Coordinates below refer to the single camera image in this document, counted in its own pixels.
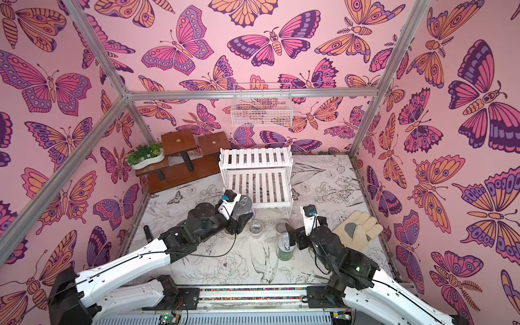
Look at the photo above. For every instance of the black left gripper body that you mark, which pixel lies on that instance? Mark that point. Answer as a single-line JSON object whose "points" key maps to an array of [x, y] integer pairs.
{"points": [[232, 226]]}

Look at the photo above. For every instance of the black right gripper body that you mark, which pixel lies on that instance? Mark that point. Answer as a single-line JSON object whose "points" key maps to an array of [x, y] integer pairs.
{"points": [[296, 236]]}

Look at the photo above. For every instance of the clear jar red seeds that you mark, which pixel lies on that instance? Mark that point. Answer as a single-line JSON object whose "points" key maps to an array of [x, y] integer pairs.
{"points": [[281, 226]]}

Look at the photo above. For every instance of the clear jar purple seeds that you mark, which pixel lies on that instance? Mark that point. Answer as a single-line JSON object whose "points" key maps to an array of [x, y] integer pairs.
{"points": [[256, 229]]}

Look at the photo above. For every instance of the green watermelon seed can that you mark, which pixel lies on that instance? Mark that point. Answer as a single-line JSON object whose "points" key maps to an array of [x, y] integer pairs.
{"points": [[284, 249]]}

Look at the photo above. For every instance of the white purple tin can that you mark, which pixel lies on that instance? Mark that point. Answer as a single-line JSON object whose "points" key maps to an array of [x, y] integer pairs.
{"points": [[243, 205]]}

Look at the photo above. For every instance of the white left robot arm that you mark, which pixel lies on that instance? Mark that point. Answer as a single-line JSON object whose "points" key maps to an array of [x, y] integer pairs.
{"points": [[104, 291]]}

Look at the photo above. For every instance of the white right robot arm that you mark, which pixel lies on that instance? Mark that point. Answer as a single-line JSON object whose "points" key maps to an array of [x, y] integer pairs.
{"points": [[362, 285]]}

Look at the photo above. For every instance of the white slatted wooden shelf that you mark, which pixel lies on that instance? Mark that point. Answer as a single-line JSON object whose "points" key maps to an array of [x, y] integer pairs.
{"points": [[264, 175]]}

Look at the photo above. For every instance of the beige work glove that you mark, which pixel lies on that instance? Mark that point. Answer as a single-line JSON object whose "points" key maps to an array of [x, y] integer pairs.
{"points": [[358, 230]]}

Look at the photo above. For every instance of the brown wooden step stand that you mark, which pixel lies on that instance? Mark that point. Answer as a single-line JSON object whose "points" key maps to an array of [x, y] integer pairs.
{"points": [[185, 158]]}

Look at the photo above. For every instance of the green plant white pot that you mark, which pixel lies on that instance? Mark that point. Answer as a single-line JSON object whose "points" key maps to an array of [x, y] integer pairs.
{"points": [[145, 156]]}

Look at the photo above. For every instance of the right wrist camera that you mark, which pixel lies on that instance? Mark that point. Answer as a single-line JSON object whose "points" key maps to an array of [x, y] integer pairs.
{"points": [[310, 218]]}

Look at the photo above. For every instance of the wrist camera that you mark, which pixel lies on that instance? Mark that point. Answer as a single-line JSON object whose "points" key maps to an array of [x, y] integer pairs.
{"points": [[226, 205], [310, 218]]}

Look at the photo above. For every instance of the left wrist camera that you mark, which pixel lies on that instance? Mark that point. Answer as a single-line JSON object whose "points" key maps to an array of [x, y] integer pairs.
{"points": [[226, 205]]}

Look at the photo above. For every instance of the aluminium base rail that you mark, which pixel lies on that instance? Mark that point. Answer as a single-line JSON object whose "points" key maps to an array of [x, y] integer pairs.
{"points": [[293, 304]]}

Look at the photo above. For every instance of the white wire wall basket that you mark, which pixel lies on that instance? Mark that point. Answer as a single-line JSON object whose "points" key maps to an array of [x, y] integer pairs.
{"points": [[260, 105]]}

